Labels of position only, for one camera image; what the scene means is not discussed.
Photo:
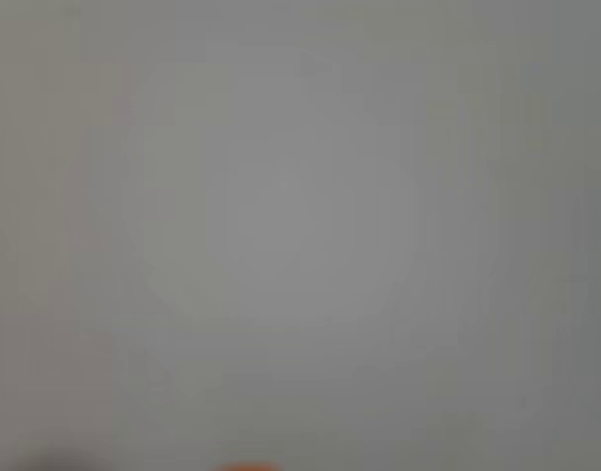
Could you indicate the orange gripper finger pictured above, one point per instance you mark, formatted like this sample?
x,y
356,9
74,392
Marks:
x,y
249,467

